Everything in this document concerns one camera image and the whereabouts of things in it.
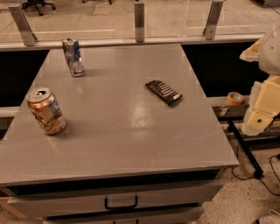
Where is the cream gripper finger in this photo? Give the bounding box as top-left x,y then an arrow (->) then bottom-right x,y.
241,75 -> 280,136
240,39 -> 262,62

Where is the grey drawer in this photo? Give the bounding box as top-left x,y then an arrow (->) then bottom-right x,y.
8,179 -> 223,218
43,206 -> 204,224

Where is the roll of tan tape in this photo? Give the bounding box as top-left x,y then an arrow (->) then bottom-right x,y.
227,92 -> 244,106

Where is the metal glass bracket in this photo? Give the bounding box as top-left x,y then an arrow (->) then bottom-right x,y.
203,0 -> 224,40
134,3 -> 144,43
9,6 -> 37,46

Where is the white shoe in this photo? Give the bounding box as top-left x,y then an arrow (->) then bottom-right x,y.
256,209 -> 280,224

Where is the lower grey drawer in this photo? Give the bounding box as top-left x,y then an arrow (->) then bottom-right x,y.
43,206 -> 204,224

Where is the black metal stand leg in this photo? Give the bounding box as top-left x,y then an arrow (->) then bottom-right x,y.
227,120 -> 263,179

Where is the black office chair base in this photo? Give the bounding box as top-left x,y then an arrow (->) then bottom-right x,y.
21,0 -> 56,16

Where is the silver blue redbull can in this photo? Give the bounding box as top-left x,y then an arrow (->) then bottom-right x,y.
62,38 -> 85,77

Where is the left metal glass bracket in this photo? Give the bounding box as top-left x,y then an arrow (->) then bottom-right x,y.
9,6 -> 37,46

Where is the black rxbar chocolate wrapper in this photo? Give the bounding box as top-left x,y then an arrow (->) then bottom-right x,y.
145,80 -> 183,106

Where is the orange soda can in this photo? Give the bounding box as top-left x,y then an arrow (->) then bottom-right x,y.
27,87 -> 67,135

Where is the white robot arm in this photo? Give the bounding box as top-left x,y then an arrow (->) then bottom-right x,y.
240,24 -> 280,136

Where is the black floor cable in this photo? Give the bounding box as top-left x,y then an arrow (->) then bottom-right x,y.
231,143 -> 280,197

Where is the middle metal glass bracket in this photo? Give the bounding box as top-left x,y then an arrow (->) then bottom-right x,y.
134,3 -> 144,43

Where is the upper grey drawer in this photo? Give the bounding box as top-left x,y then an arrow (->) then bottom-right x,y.
8,179 -> 223,218

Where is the right metal glass bracket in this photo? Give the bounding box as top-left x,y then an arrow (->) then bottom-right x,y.
203,0 -> 224,40

